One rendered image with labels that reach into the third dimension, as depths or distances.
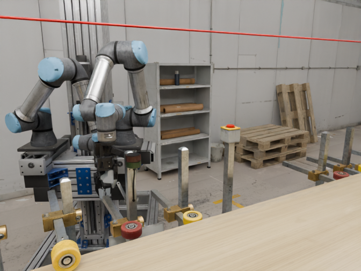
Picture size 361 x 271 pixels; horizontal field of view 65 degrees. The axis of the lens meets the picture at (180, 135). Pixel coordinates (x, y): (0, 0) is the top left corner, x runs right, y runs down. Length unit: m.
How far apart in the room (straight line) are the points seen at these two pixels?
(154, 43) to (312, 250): 3.51
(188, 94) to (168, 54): 0.70
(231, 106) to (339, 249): 4.10
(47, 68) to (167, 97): 2.89
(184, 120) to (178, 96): 0.40
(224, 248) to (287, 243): 0.23
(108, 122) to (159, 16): 3.19
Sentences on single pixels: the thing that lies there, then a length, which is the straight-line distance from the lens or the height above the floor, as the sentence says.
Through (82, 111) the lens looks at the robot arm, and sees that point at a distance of 1.31.
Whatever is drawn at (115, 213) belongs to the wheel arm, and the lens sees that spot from 1.36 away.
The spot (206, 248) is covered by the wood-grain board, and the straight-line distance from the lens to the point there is 1.05.
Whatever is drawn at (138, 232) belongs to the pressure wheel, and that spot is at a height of 0.89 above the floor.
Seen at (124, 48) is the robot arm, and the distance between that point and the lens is 1.50.
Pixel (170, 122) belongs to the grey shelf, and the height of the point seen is 0.69.
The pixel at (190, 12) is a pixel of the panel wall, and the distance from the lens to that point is 4.53.
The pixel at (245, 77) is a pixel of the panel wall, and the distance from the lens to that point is 5.24.
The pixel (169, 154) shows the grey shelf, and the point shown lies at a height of 0.18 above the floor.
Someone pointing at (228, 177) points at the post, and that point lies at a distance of 1.45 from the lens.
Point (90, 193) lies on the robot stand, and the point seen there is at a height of 0.73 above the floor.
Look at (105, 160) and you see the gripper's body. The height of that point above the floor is 1.13.
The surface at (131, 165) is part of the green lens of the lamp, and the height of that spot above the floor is 1.14.
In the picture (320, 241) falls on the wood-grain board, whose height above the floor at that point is 0.90.
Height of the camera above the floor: 1.50
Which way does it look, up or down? 14 degrees down
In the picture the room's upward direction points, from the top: straight up
